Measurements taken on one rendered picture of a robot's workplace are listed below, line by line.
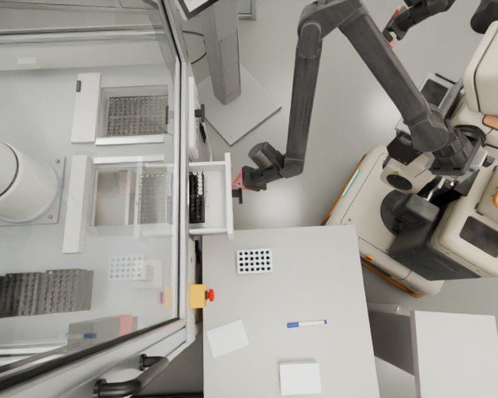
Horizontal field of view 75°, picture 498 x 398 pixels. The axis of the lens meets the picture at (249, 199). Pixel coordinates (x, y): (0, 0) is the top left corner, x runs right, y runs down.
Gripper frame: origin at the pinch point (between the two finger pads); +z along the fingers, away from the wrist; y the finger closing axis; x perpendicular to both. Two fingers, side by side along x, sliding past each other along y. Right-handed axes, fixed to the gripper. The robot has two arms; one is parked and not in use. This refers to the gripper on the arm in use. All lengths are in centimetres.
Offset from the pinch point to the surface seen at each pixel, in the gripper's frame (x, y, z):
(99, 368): 45, 56, -33
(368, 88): -99, -128, -3
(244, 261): 25.3, -8.5, 6.2
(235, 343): 52, -7, 11
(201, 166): -8.1, 7.9, 9.9
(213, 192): 0.2, 1.6, 10.6
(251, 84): -102, -68, 53
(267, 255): 23.4, -14.3, 0.3
